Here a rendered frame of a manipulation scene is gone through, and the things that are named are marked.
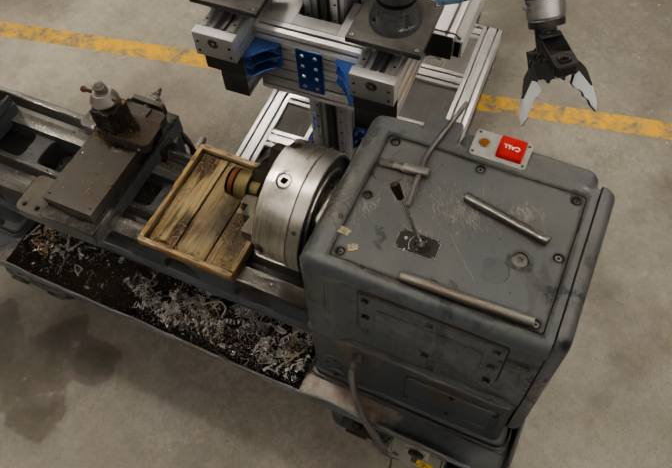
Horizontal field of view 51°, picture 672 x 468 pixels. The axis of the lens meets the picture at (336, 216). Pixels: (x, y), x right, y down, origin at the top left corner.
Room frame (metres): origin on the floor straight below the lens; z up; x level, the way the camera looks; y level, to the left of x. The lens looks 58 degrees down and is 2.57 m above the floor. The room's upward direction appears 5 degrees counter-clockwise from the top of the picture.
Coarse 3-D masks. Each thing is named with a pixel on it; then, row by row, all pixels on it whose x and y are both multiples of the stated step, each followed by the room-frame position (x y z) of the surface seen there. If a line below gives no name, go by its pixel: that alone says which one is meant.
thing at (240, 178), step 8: (232, 168) 1.08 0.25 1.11; (240, 168) 1.09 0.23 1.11; (232, 176) 1.06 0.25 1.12; (240, 176) 1.05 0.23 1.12; (248, 176) 1.05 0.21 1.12; (224, 184) 1.05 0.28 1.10; (232, 184) 1.04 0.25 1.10; (240, 184) 1.03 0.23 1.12; (248, 184) 1.03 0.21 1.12; (256, 184) 1.03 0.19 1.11; (232, 192) 1.03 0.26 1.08; (240, 192) 1.02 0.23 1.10; (248, 192) 1.02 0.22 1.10; (256, 192) 1.01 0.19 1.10; (240, 200) 1.01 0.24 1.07
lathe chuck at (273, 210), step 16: (304, 144) 1.07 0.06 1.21; (288, 160) 1.00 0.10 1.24; (304, 160) 1.00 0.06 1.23; (272, 176) 0.96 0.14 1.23; (304, 176) 0.95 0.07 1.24; (272, 192) 0.93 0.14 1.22; (288, 192) 0.92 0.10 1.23; (256, 208) 0.90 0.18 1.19; (272, 208) 0.90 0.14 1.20; (288, 208) 0.89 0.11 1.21; (256, 224) 0.88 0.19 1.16; (272, 224) 0.87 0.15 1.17; (288, 224) 0.86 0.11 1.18; (256, 240) 0.86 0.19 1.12; (272, 240) 0.85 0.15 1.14; (272, 256) 0.84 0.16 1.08
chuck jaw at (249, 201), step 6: (246, 198) 1.00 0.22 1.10; (252, 198) 1.00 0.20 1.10; (246, 204) 0.98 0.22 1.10; (252, 204) 0.98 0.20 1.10; (246, 210) 0.96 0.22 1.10; (252, 210) 0.96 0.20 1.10; (246, 216) 0.95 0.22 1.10; (252, 216) 0.94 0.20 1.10; (246, 222) 0.93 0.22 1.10; (246, 228) 0.91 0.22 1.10; (246, 234) 0.90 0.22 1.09; (258, 246) 0.86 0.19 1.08
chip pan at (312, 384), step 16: (0, 240) 1.28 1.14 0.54; (16, 240) 1.28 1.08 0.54; (0, 256) 1.22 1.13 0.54; (304, 384) 0.70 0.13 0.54; (320, 384) 0.70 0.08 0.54; (336, 400) 0.65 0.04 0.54; (352, 400) 0.64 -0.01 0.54; (368, 400) 0.64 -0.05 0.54; (368, 416) 0.59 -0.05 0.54; (384, 416) 0.59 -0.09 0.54; (400, 416) 0.58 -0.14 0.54; (400, 432) 0.54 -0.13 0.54; (416, 432) 0.54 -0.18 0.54; (432, 432) 0.53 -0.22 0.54; (512, 432) 0.51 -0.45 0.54; (432, 448) 0.49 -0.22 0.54; (448, 448) 0.48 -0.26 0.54; (464, 448) 0.48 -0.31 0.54; (480, 448) 0.48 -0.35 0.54; (496, 448) 0.47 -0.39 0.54; (480, 464) 0.44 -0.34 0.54; (496, 464) 0.43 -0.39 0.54
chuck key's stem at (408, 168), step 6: (384, 162) 0.95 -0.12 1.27; (390, 162) 0.95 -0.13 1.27; (396, 162) 0.95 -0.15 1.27; (396, 168) 0.94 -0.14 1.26; (402, 168) 0.93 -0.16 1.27; (408, 168) 0.93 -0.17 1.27; (414, 168) 0.92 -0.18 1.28; (420, 168) 0.92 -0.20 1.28; (426, 168) 0.92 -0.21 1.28; (414, 174) 0.91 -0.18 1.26; (426, 174) 0.91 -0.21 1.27
